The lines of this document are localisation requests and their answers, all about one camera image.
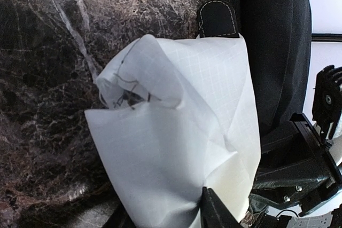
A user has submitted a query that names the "white fabric pouch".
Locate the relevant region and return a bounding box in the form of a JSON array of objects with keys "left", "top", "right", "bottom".
[{"left": 85, "top": 35, "right": 261, "bottom": 227}]

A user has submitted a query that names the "black student bag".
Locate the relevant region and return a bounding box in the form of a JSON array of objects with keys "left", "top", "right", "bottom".
[{"left": 196, "top": 0, "right": 313, "bottom": 186}]

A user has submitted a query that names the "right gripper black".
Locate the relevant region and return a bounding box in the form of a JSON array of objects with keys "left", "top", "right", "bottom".
[{"left": 251, "top": 114, "right": 341, "bottom": 217}]

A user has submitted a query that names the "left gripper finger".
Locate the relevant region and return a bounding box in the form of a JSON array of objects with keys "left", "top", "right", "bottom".
[{"left": 201, "top": 187, "right": 242, "bottom": 228}]

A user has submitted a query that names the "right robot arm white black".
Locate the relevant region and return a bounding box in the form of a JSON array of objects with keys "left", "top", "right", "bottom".
[{"left": 250, "top": 114, "right": 341, "bottom": 227}]

